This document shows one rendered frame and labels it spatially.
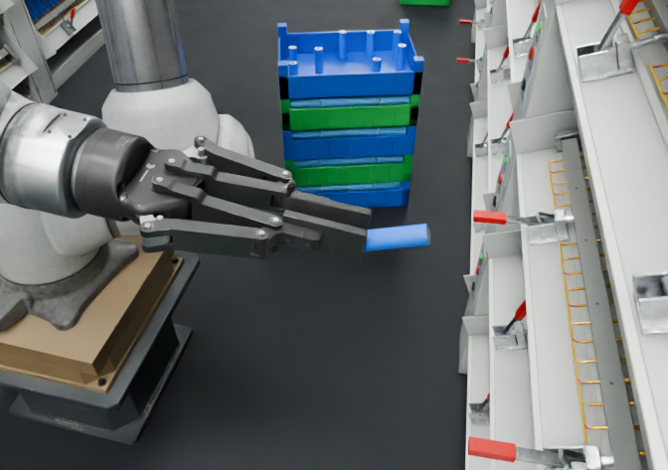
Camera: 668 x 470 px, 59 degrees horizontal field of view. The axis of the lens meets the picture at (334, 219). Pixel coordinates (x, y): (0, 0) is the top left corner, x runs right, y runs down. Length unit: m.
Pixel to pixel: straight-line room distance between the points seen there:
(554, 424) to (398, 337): 0.70
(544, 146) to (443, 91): 1.18
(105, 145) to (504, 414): 0.54
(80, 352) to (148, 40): 0.44
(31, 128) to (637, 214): 0.45
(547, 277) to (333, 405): 0.59
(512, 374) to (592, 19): 0.43
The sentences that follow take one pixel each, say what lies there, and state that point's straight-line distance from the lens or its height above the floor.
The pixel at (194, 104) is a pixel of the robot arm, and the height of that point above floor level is 0.55.
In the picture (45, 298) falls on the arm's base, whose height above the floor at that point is 0.31.
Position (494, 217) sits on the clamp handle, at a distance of 0.66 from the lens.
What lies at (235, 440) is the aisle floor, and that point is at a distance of 1.10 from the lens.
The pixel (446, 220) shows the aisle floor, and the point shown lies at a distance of 1.46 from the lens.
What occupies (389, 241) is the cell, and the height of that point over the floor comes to 0.64.
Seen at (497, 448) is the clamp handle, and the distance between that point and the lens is 0.49.
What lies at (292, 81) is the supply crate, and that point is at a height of 0.36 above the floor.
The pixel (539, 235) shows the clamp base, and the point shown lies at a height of 0.54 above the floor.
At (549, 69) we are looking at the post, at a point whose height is 0.64.
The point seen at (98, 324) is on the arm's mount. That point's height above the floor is 0.28.
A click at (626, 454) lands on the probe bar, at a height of 0.57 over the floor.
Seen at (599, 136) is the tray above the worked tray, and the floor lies 0.72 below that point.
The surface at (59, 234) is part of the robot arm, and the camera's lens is 0.87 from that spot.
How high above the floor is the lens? 0.98
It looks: 43 degrees down
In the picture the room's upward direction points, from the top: straight up
